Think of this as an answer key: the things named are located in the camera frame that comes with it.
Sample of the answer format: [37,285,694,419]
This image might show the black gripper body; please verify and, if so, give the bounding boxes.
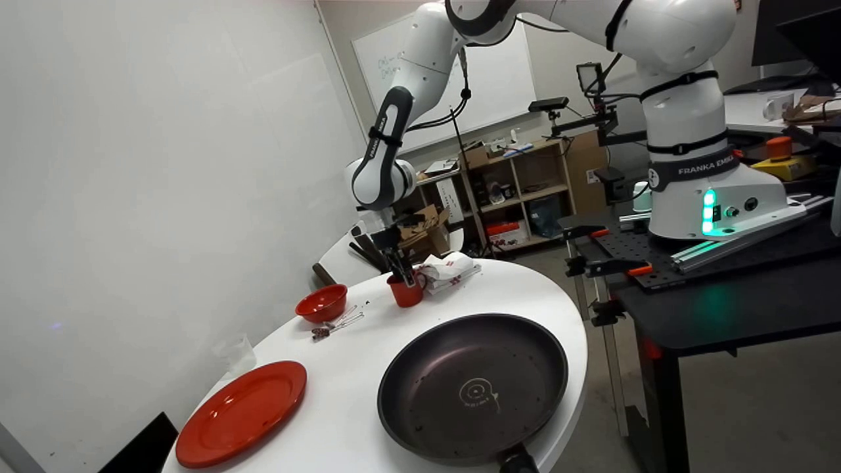
[352,209,407,267]

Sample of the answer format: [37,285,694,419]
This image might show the red plastic cup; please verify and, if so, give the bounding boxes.
[387,272,426,306]

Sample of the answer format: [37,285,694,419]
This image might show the white towel with red stripes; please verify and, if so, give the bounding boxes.
[420,252,478,293]

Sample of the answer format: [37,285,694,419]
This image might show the cardboard box with scraps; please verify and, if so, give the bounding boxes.
[399,205,449,262]

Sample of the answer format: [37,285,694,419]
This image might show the red plastic bowl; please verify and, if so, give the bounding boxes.
[295,283,348,323]

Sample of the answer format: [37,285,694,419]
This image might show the metal paper clips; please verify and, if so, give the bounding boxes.
[313,325,332,340]

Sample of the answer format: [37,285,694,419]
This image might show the dark frying pan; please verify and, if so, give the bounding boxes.
[376,313,568,473]

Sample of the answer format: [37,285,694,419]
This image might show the wooden shelf unit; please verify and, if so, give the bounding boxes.
[462,141,574,252]

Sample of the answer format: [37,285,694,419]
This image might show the whiteboard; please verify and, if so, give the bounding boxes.
[349,16,538,154]

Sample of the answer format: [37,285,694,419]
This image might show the red plate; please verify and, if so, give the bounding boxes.
[177,359,307,467]

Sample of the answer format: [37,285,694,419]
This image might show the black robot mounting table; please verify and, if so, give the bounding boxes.
[559,197,841,473]

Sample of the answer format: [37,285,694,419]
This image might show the white round pedestal table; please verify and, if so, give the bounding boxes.
[162,260,589,473]

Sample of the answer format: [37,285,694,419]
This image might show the orange handled clamp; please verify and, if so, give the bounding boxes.
[563,221,610,252]
[568,254,654,325]

